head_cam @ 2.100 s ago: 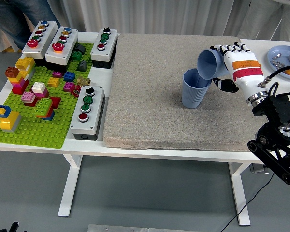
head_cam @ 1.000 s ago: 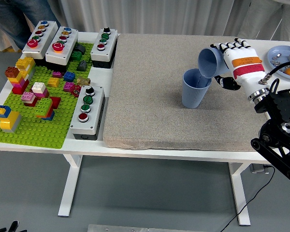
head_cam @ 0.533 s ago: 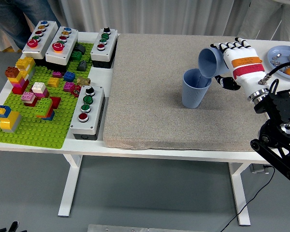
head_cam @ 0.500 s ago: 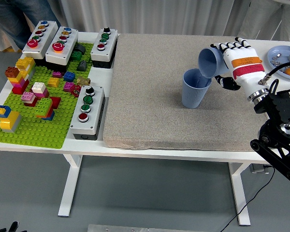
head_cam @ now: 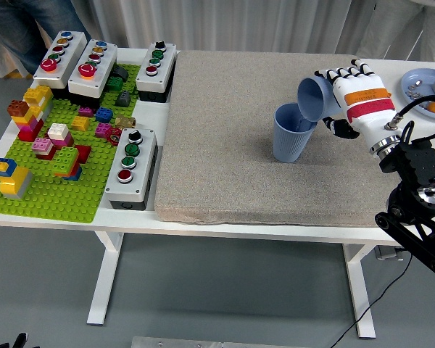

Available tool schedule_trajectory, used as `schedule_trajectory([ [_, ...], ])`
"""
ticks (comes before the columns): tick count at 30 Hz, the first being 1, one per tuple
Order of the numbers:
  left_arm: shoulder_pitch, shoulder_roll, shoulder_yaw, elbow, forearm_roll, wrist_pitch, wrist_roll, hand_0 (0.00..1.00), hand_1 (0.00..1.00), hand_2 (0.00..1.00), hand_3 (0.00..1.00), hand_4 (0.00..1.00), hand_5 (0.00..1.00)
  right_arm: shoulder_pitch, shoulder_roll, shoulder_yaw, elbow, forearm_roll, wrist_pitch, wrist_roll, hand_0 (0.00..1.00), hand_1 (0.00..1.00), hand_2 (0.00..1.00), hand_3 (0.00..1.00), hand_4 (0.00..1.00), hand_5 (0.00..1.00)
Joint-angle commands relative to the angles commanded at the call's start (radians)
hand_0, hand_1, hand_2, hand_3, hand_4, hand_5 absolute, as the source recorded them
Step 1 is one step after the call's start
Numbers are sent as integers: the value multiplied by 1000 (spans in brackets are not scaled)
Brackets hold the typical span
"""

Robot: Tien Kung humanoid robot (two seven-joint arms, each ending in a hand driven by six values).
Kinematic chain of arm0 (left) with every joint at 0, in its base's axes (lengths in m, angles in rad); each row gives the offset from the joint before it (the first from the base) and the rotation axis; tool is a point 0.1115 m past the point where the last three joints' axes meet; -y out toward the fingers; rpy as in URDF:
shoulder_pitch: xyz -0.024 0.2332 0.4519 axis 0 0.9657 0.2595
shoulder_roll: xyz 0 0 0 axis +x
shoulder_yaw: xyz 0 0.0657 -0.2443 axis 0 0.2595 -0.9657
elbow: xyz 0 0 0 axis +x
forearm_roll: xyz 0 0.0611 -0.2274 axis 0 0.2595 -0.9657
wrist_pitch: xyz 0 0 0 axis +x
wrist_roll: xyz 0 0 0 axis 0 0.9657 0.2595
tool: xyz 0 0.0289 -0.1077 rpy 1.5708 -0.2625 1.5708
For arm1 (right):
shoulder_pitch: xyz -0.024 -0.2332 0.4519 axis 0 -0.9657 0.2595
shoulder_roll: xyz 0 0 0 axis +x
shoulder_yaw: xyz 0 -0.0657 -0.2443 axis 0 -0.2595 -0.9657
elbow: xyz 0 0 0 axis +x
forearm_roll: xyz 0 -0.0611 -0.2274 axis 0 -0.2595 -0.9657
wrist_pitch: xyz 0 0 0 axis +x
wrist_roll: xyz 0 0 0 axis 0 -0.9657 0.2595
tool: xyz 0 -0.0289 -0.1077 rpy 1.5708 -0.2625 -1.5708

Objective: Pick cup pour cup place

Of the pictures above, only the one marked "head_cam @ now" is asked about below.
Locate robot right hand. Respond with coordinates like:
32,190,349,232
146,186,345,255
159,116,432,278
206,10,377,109
313,58,399,148

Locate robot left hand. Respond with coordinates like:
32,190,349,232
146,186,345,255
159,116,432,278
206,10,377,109
0,332,41,348

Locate blue ribbed cup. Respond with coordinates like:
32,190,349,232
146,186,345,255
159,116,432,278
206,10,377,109
297,76,344,123
272,102,318,164

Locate blue plate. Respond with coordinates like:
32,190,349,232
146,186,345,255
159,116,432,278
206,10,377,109
400,67,435,122

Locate white table leg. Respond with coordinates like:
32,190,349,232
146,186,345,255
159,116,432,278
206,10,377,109
342,243,376,340
86,231,125,326

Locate green brick baseplate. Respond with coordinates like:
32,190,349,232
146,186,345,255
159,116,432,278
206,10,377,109
0,63,142,223

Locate grey power adapter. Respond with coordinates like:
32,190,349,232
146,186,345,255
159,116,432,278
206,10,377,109
375,245,403,260

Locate grey-brown fabric mat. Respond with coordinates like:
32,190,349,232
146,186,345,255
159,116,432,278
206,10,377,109
154,49,402,228

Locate white curtain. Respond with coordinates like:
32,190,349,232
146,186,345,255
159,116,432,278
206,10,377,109
0,0,435,79

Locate yellow blue grey brick stack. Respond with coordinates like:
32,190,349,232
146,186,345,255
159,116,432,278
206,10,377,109
0,157,33,201

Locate green-topped red brick stack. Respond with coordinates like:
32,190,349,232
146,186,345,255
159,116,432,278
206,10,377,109
51,144,92,182

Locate pink-topped red brick stack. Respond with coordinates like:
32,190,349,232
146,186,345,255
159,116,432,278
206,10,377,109
31,137,57,161

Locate four-button control box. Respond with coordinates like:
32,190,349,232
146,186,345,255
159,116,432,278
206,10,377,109
104,128,160,211
135,41,178,104

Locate white-topped pink brick stack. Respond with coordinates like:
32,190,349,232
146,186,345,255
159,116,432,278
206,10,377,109
46,123,75,149

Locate yellow brown red brick tower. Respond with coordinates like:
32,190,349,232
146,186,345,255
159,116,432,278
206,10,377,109
7,85,54,143

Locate dark green brick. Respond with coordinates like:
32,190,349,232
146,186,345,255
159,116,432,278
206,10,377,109
106,76,125,92

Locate five-button control box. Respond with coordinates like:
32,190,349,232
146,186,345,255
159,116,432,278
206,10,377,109
33,30,87,96
67,38,118,108

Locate person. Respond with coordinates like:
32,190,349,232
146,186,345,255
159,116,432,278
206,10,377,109
0,0,91,75

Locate black power cable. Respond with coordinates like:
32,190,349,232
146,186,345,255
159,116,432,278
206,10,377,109
331,249,413,348

